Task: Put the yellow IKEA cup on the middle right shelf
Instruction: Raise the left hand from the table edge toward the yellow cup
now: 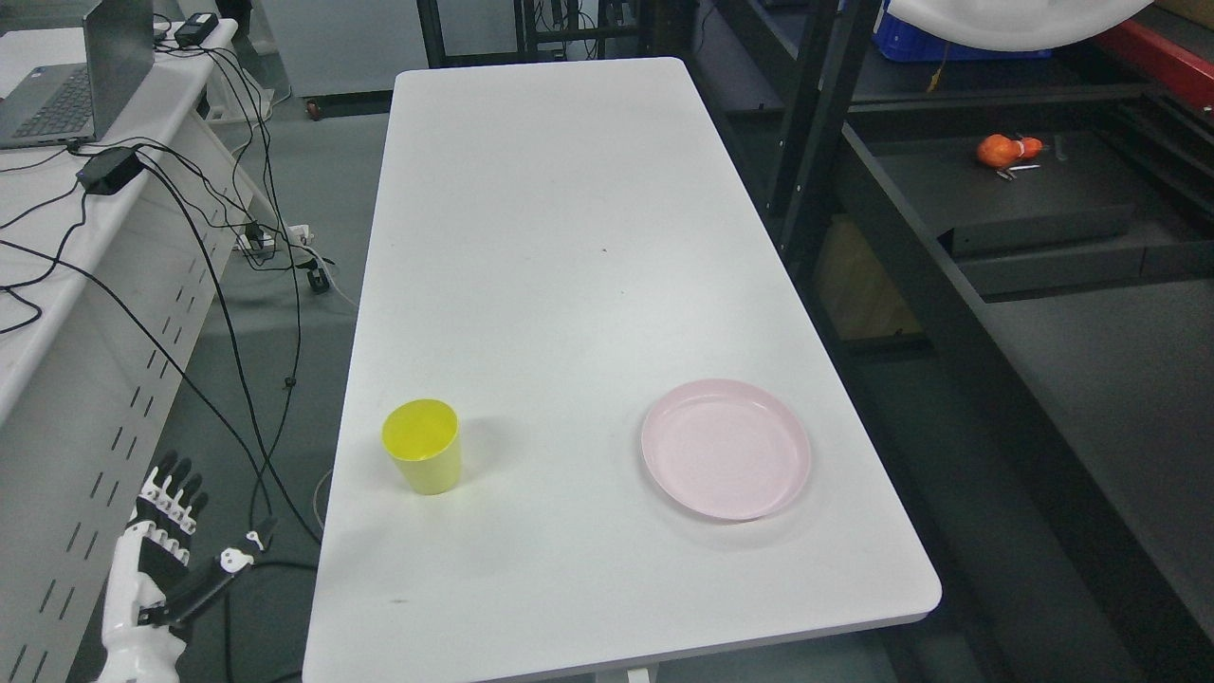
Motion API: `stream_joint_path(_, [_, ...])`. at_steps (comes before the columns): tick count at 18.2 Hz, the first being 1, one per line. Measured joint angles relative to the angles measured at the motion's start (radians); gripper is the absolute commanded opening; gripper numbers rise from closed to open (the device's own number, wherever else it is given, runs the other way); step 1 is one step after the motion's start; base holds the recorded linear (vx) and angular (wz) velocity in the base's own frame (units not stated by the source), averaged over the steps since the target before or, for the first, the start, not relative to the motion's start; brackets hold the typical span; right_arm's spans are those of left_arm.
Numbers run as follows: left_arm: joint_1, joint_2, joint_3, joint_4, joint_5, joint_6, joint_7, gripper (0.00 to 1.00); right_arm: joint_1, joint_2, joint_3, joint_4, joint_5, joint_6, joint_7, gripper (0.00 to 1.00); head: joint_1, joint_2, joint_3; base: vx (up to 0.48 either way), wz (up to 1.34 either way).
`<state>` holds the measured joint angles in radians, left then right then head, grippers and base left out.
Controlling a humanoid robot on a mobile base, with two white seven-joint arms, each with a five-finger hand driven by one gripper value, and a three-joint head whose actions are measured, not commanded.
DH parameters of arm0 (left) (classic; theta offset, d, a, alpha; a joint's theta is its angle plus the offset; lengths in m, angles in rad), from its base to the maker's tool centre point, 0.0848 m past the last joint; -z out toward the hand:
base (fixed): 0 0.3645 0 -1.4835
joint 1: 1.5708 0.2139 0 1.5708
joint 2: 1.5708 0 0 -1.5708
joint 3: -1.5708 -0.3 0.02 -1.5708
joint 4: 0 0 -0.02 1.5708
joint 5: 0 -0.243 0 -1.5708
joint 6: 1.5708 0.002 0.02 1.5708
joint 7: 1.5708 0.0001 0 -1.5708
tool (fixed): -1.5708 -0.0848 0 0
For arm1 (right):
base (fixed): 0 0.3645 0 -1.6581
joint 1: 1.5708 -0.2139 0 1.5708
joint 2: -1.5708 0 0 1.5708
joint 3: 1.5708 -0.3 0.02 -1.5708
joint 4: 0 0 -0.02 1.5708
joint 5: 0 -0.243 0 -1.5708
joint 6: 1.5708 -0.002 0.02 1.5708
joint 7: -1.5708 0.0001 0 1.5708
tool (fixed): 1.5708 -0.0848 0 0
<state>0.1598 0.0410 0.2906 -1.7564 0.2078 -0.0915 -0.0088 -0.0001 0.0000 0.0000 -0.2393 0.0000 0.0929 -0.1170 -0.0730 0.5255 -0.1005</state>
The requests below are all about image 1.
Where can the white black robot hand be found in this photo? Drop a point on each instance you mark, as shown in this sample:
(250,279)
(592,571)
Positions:
(155,588)

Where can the yellow plastic cup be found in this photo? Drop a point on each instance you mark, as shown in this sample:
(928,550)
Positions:
(423,438)

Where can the black metal shelf rack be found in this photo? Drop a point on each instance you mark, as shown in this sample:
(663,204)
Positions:
(1030,347)

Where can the orange toy on shelf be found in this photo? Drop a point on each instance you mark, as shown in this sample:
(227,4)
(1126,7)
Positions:
(999,151)

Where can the white side desk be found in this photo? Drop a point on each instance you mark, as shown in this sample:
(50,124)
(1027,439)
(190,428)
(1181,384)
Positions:
(112,294)

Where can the white power strip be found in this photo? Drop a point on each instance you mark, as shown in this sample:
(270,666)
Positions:
(259,241)

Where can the black power adapter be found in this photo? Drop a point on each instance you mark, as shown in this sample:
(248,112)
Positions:
(109,171)
(196,29)

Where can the white table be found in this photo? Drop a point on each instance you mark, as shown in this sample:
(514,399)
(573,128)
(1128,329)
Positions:
(554,248)

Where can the grey laptop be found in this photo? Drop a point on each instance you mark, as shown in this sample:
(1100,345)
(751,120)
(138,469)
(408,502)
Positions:
(59,104)

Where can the pink plastic plate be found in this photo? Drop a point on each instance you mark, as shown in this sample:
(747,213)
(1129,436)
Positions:
(725,449)

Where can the blue plastic crate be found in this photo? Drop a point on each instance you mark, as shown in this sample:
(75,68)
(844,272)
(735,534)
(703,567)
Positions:
(903,43)

